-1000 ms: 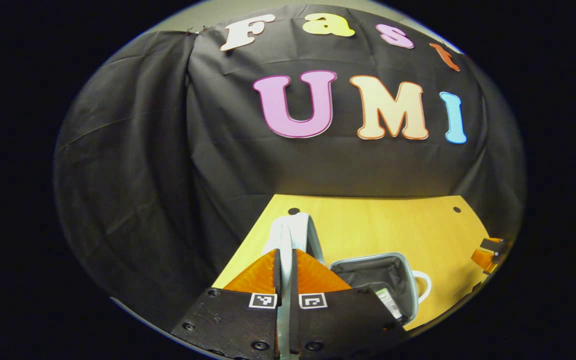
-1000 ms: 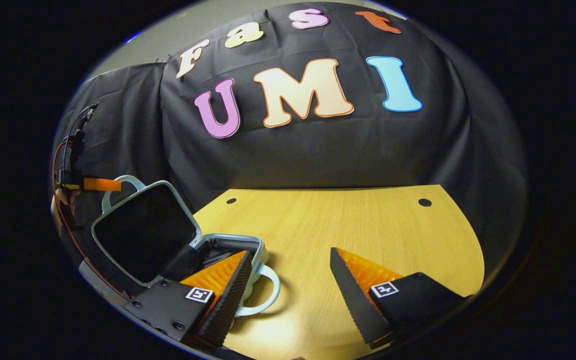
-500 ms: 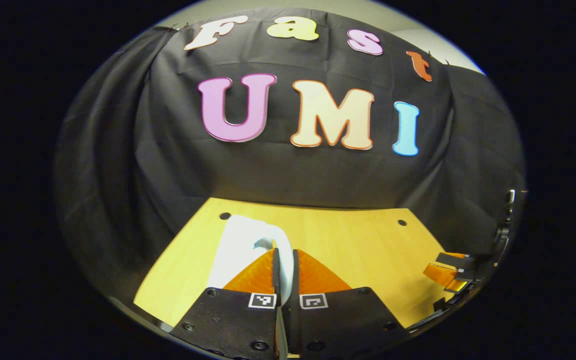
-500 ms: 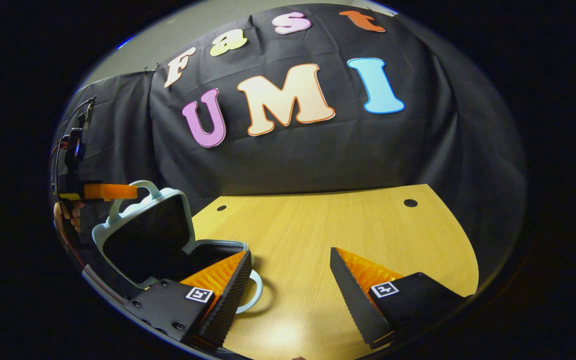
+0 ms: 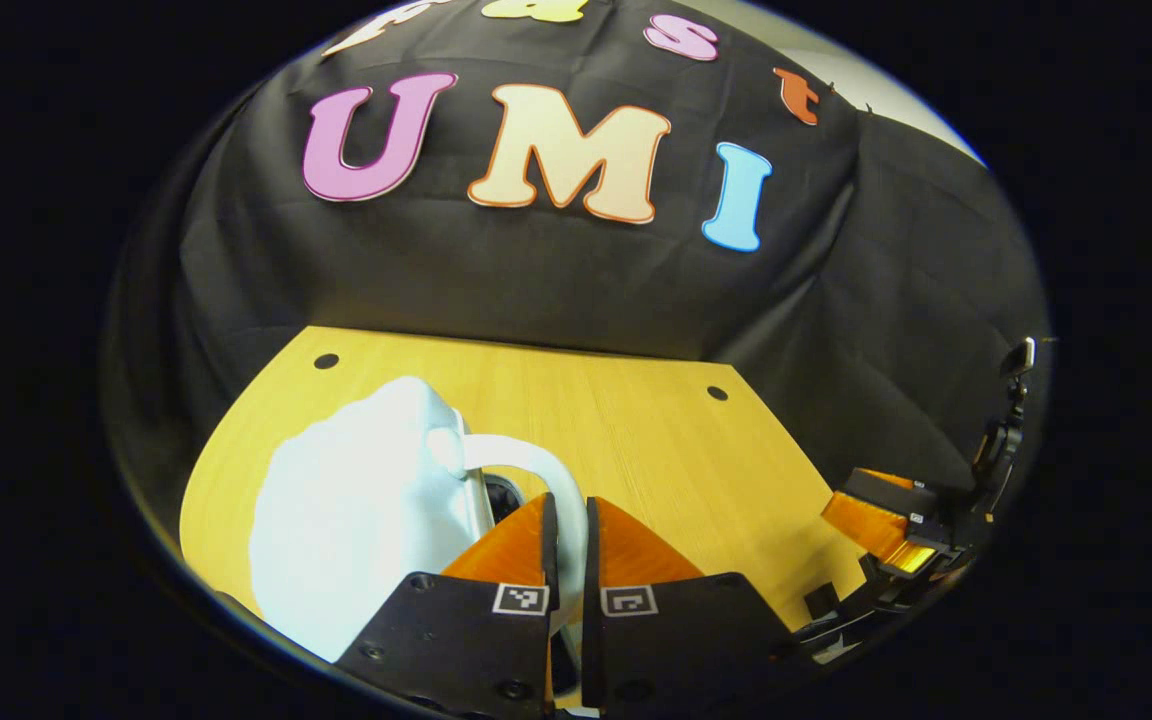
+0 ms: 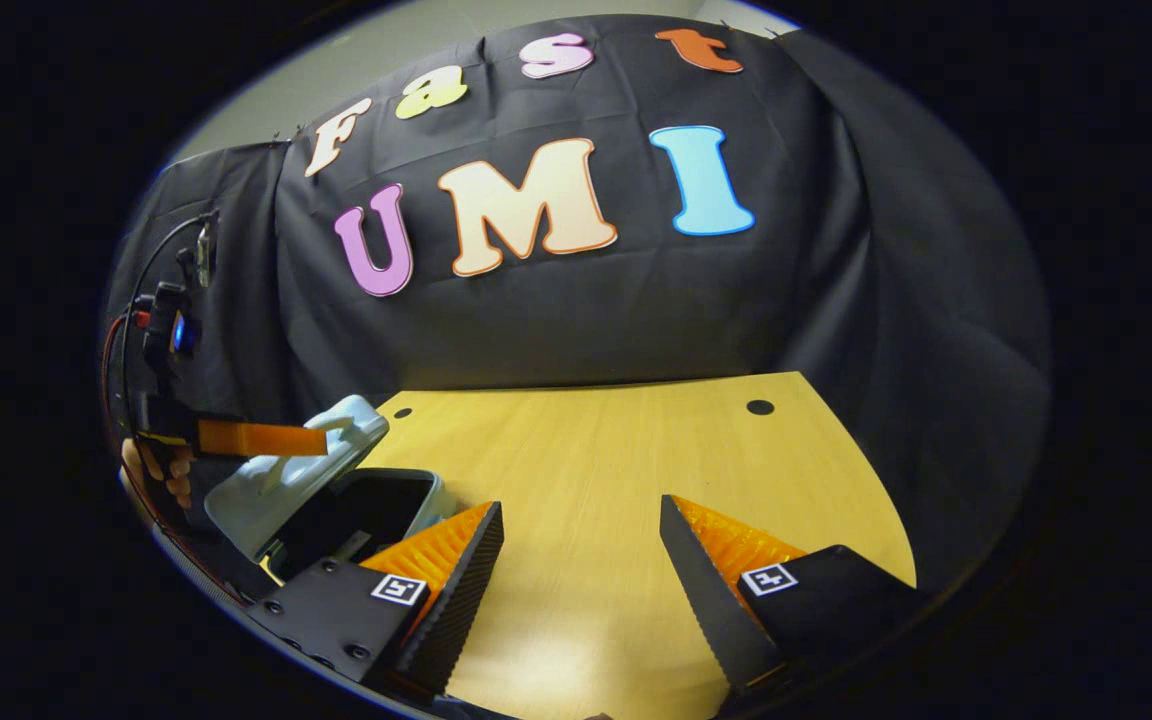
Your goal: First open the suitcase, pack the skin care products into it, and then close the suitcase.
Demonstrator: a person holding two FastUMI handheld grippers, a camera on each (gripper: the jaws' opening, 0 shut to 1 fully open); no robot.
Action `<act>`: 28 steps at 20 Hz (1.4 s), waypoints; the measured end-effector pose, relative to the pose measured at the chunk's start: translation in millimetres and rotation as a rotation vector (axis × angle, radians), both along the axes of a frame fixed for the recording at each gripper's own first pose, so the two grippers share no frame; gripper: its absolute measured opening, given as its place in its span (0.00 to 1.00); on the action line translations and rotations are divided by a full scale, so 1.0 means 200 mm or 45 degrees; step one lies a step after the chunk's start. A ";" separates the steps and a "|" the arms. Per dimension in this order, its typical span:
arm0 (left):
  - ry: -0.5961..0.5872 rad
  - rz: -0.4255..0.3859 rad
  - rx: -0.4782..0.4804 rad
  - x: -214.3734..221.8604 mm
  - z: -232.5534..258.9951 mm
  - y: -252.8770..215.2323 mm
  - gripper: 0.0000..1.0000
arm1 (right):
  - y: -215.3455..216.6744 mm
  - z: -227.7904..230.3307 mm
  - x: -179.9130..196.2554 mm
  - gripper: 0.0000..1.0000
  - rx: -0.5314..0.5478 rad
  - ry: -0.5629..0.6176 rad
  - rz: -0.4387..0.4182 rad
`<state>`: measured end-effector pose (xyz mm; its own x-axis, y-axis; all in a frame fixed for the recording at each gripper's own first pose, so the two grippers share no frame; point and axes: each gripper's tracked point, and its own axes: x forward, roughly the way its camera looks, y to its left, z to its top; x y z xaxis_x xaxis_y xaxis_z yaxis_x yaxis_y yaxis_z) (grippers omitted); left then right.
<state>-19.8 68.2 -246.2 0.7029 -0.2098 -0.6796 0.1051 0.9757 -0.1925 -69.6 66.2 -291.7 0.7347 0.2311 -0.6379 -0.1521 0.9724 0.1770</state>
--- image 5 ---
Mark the small light blue suitcase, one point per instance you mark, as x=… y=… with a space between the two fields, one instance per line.
x=356 y=520

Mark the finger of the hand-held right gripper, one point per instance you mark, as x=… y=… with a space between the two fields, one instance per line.
x=921 y=560
x=886 y=495

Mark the black backdrop cloth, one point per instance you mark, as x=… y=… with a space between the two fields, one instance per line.
x=536 y=280

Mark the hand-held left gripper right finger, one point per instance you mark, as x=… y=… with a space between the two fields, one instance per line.
x=591 y=600

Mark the black and white object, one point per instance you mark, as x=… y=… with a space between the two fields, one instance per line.
x=821 y=602

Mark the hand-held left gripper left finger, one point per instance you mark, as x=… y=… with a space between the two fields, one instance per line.
x=549 y=545

